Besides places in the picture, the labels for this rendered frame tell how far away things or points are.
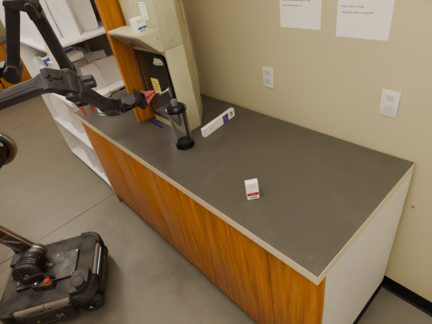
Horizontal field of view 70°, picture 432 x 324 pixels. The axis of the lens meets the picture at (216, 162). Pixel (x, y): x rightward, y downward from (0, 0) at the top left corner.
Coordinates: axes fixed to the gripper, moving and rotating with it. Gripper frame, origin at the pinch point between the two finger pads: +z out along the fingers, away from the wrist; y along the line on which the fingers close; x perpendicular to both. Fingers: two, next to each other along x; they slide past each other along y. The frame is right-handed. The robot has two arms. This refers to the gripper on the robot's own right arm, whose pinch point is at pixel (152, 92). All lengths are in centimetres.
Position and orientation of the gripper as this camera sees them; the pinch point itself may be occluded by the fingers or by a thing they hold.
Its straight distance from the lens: 172.5
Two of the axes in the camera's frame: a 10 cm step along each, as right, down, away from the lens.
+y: -1.6, -8.0, -5.8
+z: 7.2, -5.0, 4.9
